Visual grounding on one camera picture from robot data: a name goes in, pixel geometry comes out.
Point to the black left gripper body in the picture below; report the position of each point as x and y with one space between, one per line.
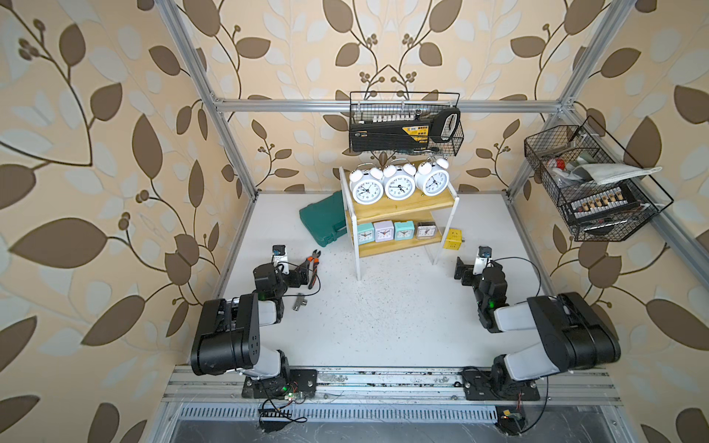
292 281

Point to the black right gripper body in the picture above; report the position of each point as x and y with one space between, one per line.
469 279

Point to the clear square alarm clock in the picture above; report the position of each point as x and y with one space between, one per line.
426 230

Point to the teal square alarm clock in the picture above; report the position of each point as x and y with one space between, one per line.
365 233

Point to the white square alarm clock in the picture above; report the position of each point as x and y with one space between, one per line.
384 231

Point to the white round clock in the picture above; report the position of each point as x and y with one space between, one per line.
432 177
366 185
399 181

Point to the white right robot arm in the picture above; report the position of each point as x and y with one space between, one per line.
571 335

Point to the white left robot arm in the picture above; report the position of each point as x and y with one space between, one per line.
228 336

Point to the wooden two-tier shelf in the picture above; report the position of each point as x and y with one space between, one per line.
418 208

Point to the metal pipe fitting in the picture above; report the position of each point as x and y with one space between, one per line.
300 301

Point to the orange black pliers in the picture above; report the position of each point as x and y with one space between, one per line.
313 264

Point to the yellow power socket cube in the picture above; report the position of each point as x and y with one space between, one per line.
454 239

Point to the green plastic case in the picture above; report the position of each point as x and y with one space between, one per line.
325 219

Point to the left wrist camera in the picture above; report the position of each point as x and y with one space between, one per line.
279 254

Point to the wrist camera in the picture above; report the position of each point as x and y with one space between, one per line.
279 254
483 257

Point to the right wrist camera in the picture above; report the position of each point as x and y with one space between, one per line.
483 257

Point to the metal rail base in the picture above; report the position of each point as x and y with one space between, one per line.
411 395

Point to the black wire basket right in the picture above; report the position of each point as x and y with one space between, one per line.
600 198

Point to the black wire basket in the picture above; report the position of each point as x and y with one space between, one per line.
600 198
403 105

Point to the black handled saw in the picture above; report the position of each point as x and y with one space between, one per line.
444 125

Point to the black wire basket back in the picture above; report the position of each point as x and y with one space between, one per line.
403 105

